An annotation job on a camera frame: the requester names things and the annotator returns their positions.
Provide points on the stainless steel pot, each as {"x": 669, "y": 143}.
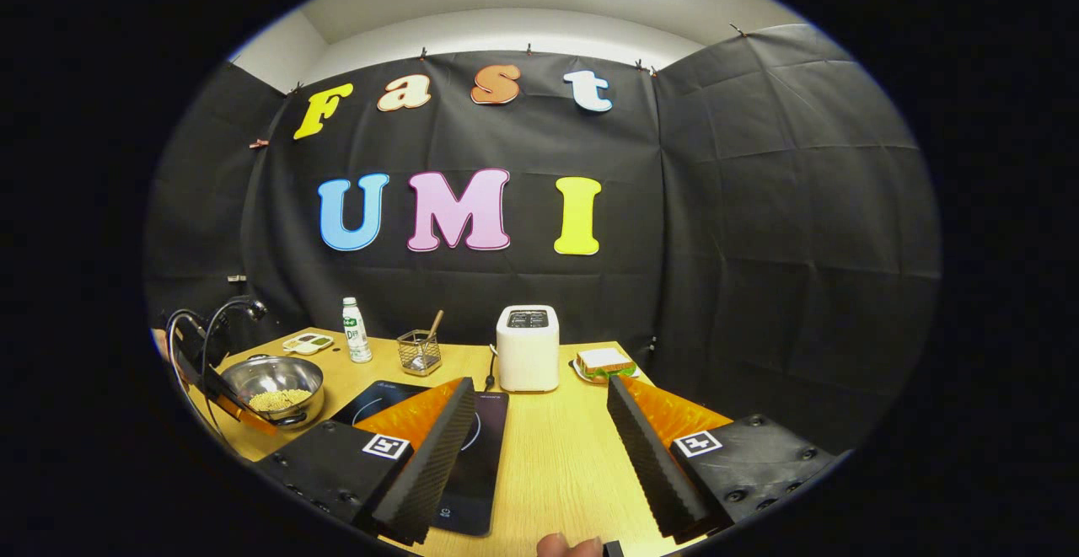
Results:
{"x": 270, "y": 376}

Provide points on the white toaster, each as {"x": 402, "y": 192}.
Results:
{"x": 527, "y": 359}

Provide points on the black backdrop cloth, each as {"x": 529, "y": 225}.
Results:
{"x": 506, "y": 287}

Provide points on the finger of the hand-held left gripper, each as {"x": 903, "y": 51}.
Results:
{"x": 232, "y": 409}

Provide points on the pile of soybeans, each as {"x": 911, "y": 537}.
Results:
{"x": 278, "y": 399}

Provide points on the white green-label milk bottle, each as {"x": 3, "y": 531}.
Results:
{"x": 357, "y": 342}

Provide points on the white divided condiment dish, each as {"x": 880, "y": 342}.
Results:
{"x": 308, "y": 344}

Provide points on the black induction cooktop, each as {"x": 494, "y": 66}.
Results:
{"x": 482, "y": 456}

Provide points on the sandwich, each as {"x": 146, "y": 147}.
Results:
{"x": 603, "y": 361}

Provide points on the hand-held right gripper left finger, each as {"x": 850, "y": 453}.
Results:
{"x": 430, "y": 473}

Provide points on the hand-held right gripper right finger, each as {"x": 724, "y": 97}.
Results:
{"x": 653, "y": 473}

